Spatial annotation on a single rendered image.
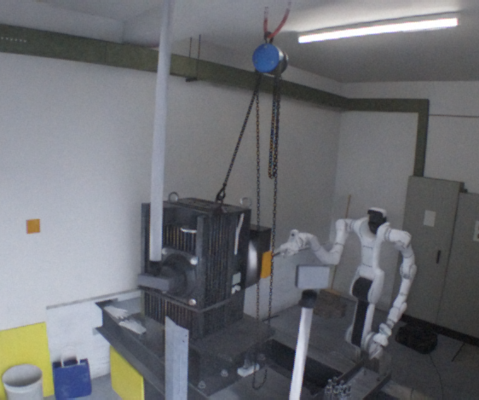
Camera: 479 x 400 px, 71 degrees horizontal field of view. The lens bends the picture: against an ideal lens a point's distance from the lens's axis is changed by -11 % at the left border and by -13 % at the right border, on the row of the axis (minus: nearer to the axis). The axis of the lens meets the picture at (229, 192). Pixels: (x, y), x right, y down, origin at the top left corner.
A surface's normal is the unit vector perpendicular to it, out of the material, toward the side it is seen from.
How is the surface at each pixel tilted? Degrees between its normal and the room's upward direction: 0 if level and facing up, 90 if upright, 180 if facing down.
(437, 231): 90
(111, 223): 90
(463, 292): 90
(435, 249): 90
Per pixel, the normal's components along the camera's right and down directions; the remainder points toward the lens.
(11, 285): 0.68, 0.14
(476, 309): -0.73, 0.04
